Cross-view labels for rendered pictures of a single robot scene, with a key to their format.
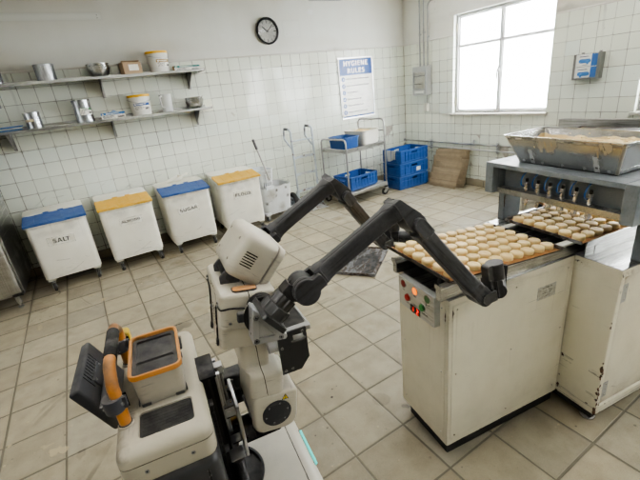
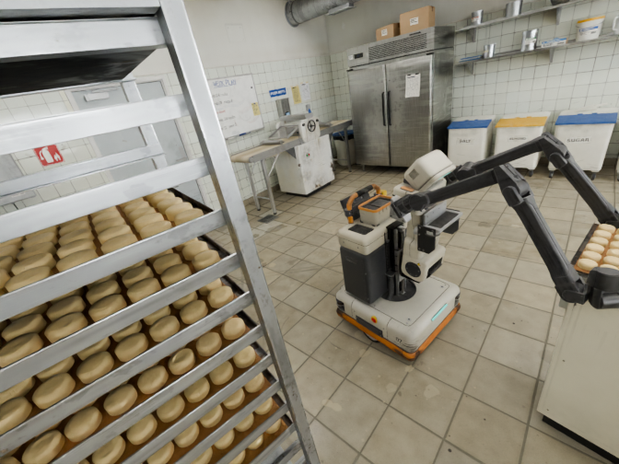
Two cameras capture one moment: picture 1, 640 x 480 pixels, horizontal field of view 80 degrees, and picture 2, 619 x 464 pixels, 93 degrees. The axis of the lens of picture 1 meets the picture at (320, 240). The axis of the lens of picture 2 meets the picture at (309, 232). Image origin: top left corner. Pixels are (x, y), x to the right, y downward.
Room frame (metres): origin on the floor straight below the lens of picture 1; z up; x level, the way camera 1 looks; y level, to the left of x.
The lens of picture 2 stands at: (0.15, -1.00, 1.68)
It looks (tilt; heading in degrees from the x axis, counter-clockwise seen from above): 27 degrees down; 76
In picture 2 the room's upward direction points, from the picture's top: 11 degrees counter-clockwise
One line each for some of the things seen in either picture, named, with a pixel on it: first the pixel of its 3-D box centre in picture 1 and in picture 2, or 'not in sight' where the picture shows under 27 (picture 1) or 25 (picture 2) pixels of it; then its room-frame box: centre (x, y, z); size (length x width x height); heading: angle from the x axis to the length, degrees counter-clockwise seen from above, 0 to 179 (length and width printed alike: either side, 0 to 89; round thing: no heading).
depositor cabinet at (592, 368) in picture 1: (614, 283); not in sight; (1.87, -1.63, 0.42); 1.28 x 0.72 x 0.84; 111
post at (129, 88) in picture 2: not in sight; (223, 319); (0.00, -0.09, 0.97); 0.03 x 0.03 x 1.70; 20
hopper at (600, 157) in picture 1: (576, 150); not in sight; (1.70, -1.19, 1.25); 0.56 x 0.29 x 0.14; 21
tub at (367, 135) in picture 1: (361, 136); not in sight; (5.81, -0.79, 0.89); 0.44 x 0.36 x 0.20; 38
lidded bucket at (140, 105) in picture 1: (140, 105); (589, 29); (4.65, 1.83, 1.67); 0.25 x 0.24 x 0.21; 120
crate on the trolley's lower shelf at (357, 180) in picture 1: (355, 179); not in sight; (5.70, -0.65, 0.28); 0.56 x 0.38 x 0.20; 128
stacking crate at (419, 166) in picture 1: (405, 166); not in sight; (6.11, -1.51, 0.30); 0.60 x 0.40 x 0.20; 120
